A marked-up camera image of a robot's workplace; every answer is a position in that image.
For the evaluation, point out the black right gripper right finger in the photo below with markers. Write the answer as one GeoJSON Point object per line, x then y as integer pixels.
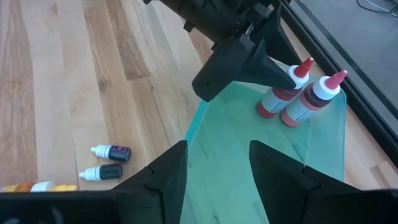
{"type": "Point", "coordinates": [295, 199]}

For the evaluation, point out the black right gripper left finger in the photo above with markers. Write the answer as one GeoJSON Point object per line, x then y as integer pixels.
{"type": "Point", "coordinates": [140, 205]}

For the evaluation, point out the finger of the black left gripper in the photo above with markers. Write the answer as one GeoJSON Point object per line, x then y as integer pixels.
{"type": "Point", "coordinates": [280, 46]}
{"type": "Point", "coordinates": [267, 71]}

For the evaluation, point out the large red food coloring bottle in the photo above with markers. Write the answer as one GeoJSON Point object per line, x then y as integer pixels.
{"type": "Point", "coordinates": [273, 102]}

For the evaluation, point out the small black food coloring bottle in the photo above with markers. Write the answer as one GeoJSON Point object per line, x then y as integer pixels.
{"type": "Point", "coordinates": [101, 172]}

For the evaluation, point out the large pink food coloring bottle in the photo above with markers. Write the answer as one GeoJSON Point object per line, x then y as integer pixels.
{"type": "Point", "coordinates": [306, 107]}

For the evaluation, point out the small purple food coloring bottle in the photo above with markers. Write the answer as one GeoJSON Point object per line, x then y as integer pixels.
{"type": "Point", "coordinates": [110, 153]}

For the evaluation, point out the large yellow food coloring bottle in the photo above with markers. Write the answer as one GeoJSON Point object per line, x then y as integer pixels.
{"type": "Point", "coordinates": [40, 186]}

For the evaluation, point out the green translucent plastic tray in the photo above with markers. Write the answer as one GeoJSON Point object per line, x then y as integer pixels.
{"type": "Point", "coordinates": [236, 140]}

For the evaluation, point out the black aluminium table frame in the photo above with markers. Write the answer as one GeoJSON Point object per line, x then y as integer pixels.
{"type": "Point", "coordinates": [342, 77]}

